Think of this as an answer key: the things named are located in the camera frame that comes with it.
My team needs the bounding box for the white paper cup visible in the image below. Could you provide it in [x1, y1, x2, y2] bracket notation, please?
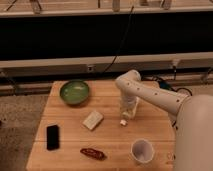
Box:
[131, 139, 155, 164]

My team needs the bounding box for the black hanging cable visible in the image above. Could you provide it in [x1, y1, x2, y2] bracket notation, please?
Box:
[101, 4, 135, 74]

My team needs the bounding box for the brown snack wrapper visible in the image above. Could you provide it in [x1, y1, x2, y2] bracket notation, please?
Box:
[80, 148, 106, 160]

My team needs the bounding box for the green ceramic bowl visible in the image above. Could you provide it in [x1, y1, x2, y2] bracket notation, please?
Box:
[59, 80, 90, 105]

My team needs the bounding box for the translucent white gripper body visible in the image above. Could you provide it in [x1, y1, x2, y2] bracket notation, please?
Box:
[120, 92, 137, 110]

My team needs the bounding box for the black floor cable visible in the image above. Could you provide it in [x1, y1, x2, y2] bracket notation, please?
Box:
[148, 75, 194, 98]

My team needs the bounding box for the white soap bar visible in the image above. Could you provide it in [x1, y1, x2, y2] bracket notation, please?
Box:
[83, 111, 104, 130]

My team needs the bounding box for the black phone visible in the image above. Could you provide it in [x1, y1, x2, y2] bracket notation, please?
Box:
[46, 125, 59, 150]

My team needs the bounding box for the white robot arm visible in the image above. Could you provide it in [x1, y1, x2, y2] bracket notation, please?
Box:
[115, 70, 213, 171]

